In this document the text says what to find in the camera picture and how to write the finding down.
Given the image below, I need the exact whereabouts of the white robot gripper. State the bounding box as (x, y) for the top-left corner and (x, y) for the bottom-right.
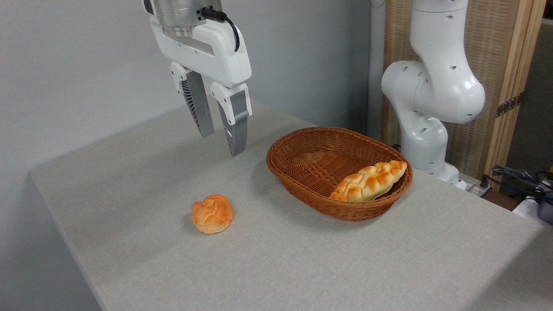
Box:
(149, 17), (252, 157)

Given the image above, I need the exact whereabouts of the long braided bread loaf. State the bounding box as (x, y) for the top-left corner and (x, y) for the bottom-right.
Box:
(329, 160), (408, 204)

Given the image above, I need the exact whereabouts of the round orange bread bun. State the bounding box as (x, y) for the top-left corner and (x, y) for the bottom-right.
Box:
(191, 194), (234, 235)

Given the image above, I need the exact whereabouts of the brown woven wicker basket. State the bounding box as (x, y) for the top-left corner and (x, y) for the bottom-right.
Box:
(266, 127), (413, 222)

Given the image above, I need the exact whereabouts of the wooden woven folding screen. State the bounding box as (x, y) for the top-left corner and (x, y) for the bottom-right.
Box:
(381, 0), (547, 190)

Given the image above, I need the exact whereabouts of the brass screen hinge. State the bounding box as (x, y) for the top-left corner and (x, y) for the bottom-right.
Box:
(496, 92), (524, 118)

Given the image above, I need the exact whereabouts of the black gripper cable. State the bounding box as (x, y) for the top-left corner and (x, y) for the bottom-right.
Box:
(201, 6), (241, 52)

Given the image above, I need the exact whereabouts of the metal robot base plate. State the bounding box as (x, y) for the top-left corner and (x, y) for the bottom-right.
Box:
(458, 176), (493, 198)

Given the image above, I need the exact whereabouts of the bundle of dark cables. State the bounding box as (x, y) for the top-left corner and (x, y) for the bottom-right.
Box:
(490, 165), (553, 204)

